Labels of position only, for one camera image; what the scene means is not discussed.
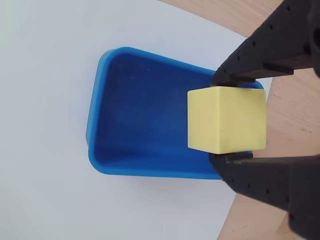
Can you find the yellow cube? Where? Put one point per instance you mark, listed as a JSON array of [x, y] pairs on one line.
[[225, 120]]

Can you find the white rectangular board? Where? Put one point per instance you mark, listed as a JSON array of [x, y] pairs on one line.
[[50, 125]]

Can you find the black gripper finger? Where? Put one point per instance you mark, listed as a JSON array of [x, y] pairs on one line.
[[280, 42], [275, 185]]

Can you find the blue rectangular bin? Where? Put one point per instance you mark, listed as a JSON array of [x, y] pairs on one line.
[[140, 112]]

